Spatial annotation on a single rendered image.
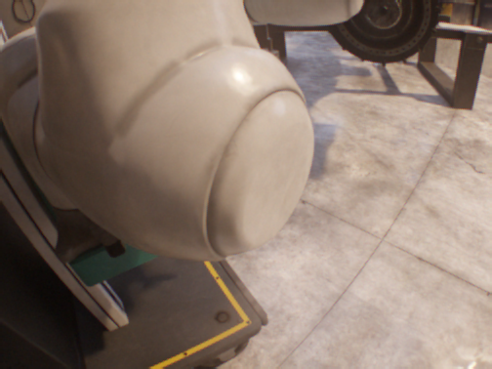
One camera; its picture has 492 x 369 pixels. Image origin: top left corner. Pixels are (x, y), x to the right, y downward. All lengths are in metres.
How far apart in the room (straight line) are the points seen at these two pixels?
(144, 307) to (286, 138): 0.72
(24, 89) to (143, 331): 0.64
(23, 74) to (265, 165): 0.27
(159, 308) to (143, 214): 0.67
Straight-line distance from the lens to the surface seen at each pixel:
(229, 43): 0.18
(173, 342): 0.77
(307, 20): 0.44
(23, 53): 0.35
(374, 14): 1.28
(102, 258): 0.43
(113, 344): 0.83
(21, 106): 0.33
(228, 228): 0.16
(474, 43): 2.61
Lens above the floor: 0.99
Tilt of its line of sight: 38 degrees down
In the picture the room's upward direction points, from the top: 9 degrees counter-clockwise
